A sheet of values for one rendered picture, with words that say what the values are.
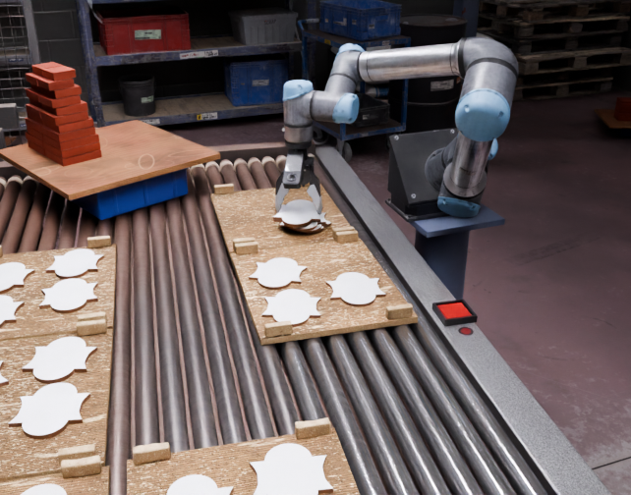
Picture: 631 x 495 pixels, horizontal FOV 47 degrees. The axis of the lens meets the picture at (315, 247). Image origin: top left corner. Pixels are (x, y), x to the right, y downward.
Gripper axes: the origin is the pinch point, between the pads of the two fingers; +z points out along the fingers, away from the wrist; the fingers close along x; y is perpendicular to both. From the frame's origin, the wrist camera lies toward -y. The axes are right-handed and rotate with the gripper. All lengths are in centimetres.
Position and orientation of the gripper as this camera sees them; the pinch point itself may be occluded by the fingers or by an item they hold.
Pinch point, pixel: (298, 212)
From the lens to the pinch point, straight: 197.1
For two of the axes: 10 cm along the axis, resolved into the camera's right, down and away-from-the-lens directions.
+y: 1.1, -4.4, 8.9
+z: 0.0, 9.0, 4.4
